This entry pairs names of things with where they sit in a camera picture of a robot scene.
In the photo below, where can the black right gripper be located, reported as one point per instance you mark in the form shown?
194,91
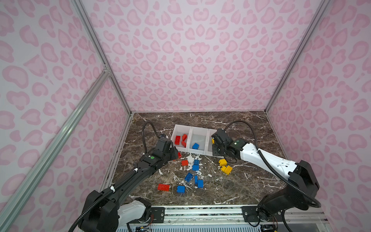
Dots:
214,149

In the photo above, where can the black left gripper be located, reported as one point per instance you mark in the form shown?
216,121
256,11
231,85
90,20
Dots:
174,151

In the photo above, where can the long red lego brick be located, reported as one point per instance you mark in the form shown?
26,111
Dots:
177,140

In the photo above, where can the blue lego brick diagonal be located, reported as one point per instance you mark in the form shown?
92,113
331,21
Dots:
188,177

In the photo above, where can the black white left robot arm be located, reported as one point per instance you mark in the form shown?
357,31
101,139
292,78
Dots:
104,211

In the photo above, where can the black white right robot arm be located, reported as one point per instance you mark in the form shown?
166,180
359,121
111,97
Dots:
301,184

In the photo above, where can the white right bin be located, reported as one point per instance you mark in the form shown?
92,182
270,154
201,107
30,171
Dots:
209,144

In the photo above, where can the white bin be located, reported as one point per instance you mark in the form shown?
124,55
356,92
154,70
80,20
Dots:
209,144
198,135
179,130

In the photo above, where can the white left bin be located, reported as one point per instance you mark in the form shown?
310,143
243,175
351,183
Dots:
179,130

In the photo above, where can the yellow lego brick pair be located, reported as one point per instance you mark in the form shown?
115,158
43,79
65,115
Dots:
226,169

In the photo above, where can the white middle bin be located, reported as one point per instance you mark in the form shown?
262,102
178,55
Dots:
198,135

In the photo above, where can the red lego brick front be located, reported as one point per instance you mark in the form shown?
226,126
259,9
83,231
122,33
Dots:
163,187

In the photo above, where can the blue lego brick front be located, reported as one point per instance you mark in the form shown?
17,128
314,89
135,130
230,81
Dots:
180,189

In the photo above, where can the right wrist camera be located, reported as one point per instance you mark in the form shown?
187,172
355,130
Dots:
220,137

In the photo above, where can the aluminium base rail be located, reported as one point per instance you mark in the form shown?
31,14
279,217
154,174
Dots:
229,218

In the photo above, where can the diagonal aluminium frame bar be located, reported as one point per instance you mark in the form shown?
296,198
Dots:
27,187

